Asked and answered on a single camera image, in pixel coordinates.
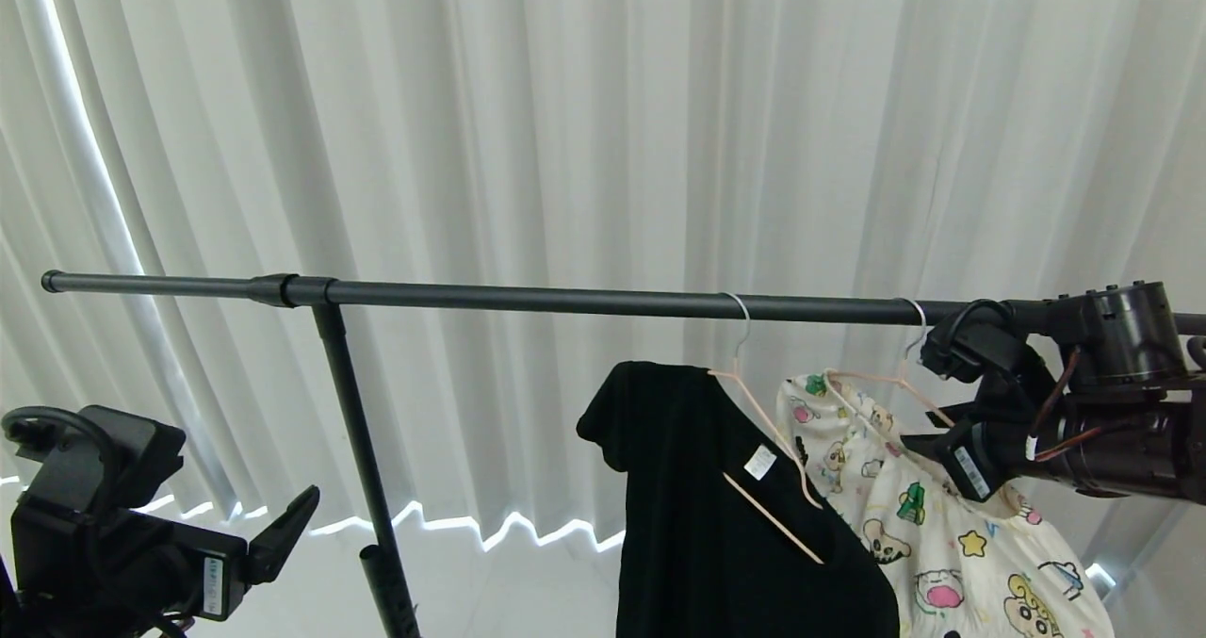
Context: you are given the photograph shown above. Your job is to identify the pink clothes hanger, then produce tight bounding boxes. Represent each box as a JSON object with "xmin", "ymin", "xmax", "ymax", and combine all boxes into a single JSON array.
[
  {"xmin": 823, "ymin": 299, "xmax": 957, "ymax": 430},
  {"xmin": 707, "ymin": 291, "xmax": 825, "ymax": 565}
]

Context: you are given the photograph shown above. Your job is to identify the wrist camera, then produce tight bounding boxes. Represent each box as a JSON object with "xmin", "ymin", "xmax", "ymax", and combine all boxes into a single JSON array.
[
  {"xmin": 921, "ymin": 322, "xmax": 1061, "ymax": 422},
  {"xmin": 9, "ymin": 405, "xmax": 187, "ymax": 526}
]

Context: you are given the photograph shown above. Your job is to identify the black clothes rack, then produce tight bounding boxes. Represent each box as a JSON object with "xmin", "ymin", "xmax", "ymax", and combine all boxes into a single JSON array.
[{"xmin": 41, "ymin": 270, "xmax": 1206, "ymax": 638}]

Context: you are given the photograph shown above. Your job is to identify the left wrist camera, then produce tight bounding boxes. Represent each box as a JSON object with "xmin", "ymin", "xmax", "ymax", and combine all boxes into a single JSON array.
[{"xmin": 9, "ymin": 405, "xmax": 187, "ymax": 526}]

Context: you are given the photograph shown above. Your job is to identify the black T-shirt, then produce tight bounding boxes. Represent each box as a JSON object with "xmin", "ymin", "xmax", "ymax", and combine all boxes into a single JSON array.
[{"xmin": 577, "ymin": 361, "xmax": 901, "ymax": 638}]

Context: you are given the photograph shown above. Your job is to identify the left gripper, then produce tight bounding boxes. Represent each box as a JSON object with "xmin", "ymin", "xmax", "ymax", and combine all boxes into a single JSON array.
[{"xmin": 9, "ymin": 485, "xmax": 321, "ymax": 622}]

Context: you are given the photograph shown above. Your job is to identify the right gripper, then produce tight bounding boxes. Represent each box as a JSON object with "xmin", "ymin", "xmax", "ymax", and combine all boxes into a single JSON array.
[{"xmin": 900, "ymin": 395, "xmax": 1206, "ymax": 505}]

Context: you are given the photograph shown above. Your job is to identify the cream printed garment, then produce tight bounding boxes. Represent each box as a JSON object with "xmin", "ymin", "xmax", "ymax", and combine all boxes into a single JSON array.
[{"xmin": 776, "ymin": 372, "xmax": 1117, "ymax": 638}]

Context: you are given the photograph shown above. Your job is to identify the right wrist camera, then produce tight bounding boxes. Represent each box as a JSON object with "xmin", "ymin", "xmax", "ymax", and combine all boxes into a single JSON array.
[{"xmin": 921, "ymin": 322, "xmax": 1061, "ymax": 422}]

